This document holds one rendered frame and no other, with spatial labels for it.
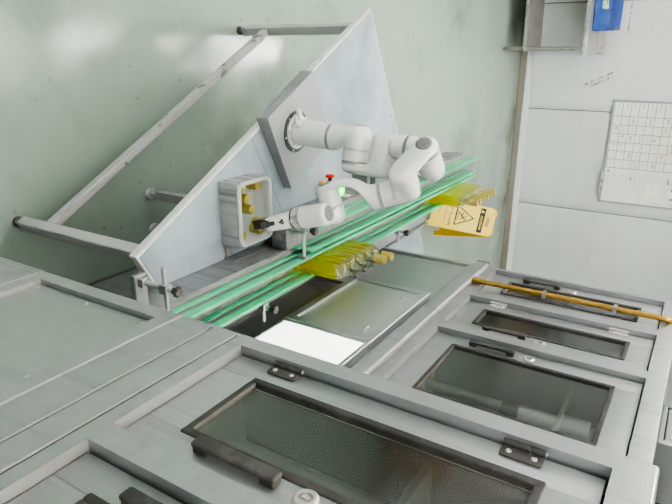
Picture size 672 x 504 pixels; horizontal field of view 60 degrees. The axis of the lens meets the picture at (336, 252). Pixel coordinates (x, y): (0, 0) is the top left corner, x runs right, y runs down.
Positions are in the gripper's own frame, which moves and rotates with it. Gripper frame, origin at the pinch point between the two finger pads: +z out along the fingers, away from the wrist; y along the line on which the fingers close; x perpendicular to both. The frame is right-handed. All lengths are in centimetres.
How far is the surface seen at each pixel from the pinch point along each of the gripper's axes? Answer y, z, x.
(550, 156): 610, 44, -35
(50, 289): -80, 0, 0
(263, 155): 13.4, 3.7, 23.0
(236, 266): -12.9, 4.1, -11.8
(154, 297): -45.6, 7.5, -12.2
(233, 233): -10.1, 4.5, -0.9
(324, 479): -99, -87, -25
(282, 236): 9.0, -0.4, -6.7
